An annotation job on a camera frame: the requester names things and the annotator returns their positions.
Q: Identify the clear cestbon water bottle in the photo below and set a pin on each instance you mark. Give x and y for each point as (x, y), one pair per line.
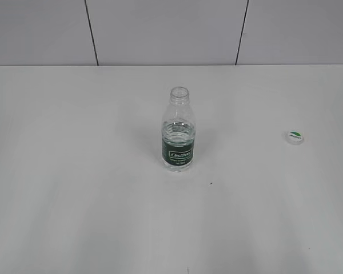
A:
(178, 131)

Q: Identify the white green bottle cap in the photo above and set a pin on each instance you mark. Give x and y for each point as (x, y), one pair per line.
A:
(294, 137)

